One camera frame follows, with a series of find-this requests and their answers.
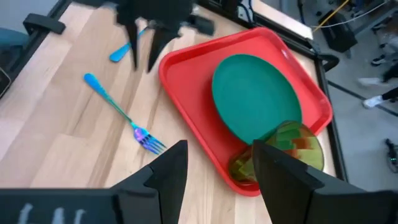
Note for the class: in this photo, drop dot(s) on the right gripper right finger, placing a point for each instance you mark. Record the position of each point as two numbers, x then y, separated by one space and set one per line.
286 186

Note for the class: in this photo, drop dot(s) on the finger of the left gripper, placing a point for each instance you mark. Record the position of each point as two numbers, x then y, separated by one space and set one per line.
160 43
133 43

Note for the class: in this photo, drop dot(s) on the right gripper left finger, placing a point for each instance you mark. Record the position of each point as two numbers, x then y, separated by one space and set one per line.
155 193

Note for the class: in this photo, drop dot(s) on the green translucent plastic cup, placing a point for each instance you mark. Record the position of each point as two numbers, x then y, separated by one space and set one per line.
304 146

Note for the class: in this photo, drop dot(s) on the iridescent blue fork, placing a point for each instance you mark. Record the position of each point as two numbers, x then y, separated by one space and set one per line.
143 135

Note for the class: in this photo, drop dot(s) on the green plastic plate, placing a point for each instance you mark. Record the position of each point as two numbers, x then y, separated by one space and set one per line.
255 96

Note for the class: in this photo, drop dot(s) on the red plastic tray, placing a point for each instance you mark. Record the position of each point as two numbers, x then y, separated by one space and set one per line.
186 81

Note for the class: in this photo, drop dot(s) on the black wheel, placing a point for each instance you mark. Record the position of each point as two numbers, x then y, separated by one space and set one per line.
392 155

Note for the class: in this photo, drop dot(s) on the teal seat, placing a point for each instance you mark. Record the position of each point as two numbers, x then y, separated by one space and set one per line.
12 37

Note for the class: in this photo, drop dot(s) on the person's foot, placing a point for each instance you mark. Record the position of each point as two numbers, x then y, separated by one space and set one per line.
370 81
373 101

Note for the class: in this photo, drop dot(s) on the black box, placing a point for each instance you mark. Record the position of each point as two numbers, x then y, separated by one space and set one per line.
339 31

